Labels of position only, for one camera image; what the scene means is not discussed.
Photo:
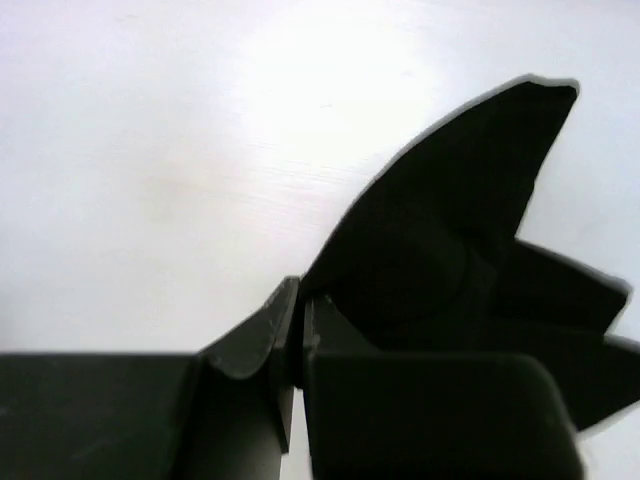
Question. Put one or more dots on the black skirt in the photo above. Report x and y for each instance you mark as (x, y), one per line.
(428, 258)

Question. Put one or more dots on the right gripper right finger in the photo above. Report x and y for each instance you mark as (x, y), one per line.
(377, 415)

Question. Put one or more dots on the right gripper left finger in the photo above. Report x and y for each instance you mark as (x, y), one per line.
(221, 413)

